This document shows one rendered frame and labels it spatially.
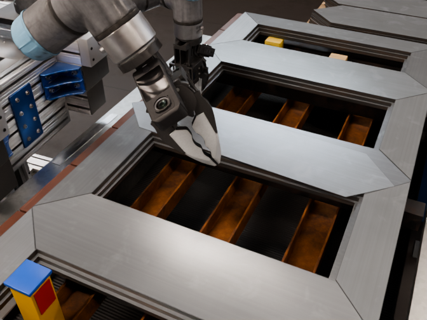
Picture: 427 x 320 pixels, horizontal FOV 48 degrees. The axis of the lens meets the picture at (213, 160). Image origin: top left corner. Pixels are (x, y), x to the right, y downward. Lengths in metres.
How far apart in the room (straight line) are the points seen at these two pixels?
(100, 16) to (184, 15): 0.57
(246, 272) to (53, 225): 0.42
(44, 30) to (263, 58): 1.02
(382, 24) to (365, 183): 0.95
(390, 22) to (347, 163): 0.92
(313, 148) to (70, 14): 0.74
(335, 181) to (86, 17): 0.70
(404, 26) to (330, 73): 0.50
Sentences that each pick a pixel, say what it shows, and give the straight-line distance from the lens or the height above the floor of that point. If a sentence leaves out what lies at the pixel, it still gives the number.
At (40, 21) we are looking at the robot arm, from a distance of 0.74.
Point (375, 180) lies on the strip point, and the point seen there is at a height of 0.85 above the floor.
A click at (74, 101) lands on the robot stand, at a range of 1.62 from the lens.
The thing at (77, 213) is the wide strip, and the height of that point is 0.85.
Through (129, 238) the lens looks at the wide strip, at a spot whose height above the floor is 0.85.
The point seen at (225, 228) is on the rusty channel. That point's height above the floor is 0.68.
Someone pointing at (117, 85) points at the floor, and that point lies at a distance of 3.23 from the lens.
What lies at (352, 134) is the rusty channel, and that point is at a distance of 1.61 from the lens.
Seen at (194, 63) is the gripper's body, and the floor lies 0.99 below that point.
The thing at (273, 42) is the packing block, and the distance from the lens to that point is 1.84.
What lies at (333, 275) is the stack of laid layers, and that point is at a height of 0.84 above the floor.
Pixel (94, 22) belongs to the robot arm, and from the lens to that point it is 0.68.
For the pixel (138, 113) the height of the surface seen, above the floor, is 0.85.
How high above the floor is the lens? 1.59
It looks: 39 degrees down
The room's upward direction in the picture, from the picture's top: straight up
